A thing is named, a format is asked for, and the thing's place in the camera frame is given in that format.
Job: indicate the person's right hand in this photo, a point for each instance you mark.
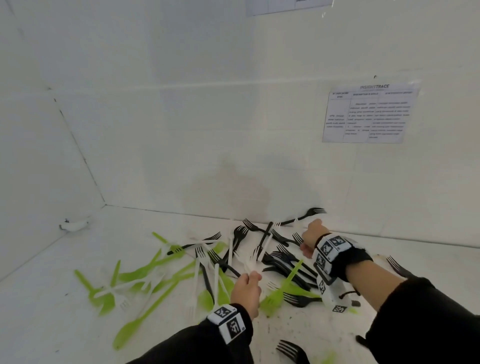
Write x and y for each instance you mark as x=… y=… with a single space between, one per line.
x=313 y=234

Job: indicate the person's left hand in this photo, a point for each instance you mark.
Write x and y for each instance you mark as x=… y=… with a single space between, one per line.
x=245 y=292

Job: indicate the pile of white plastic forks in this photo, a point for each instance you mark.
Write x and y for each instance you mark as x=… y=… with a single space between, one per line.
x=215 y=285

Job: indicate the pile of black plastic forks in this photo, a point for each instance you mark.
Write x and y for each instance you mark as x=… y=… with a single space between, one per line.
x=296 y=352

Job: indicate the pile of plastic cutlery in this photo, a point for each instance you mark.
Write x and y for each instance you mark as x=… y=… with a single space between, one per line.
x=127 y=332

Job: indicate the person's left forearm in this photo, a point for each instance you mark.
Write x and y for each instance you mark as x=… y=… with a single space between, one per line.
x=195 y=345

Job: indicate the black marker left wrist band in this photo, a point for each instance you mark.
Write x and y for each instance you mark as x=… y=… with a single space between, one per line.
x=230 y=324

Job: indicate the black marker wrist band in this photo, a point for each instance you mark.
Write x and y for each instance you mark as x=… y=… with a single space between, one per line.
x=230 y=324
x=345 y=255

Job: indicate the black marker right wrist band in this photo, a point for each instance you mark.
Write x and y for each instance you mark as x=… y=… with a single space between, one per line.
x=345 y=255

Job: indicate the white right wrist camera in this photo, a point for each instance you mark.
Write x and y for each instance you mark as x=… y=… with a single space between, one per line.
x=332 y=296

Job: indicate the printed paper wall notice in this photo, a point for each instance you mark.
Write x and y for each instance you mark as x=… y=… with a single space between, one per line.
x=369 y=112
x=288 y=6

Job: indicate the small white wall clip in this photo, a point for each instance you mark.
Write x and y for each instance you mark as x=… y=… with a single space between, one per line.
x=75 y=225

